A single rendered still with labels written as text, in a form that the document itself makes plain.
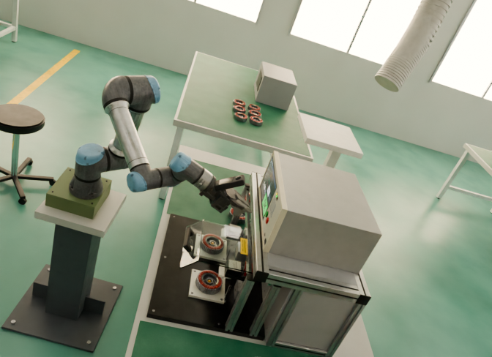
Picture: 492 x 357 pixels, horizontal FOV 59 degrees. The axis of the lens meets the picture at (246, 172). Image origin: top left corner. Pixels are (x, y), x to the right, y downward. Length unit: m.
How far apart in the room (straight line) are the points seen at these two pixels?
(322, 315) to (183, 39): 5.05
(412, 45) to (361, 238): 1.40
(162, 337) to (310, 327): 0.56
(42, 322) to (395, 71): 2.38
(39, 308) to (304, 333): 1.52
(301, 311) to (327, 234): 0.32
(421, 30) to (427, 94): 4.33
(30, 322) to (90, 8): 4.65
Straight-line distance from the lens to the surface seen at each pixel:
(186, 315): 1.78
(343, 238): 1.62
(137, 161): 1.60
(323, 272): 1.67
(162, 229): 2.14
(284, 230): 1.57
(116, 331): 2.66
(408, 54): 2.70
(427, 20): 2.76
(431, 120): 7.24
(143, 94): 1.78
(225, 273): 1.80
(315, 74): 6.45
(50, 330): 2.62
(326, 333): 1.83
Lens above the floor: 2.11
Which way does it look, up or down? 29 degrees down
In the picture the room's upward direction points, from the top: 20 degrees clockwise
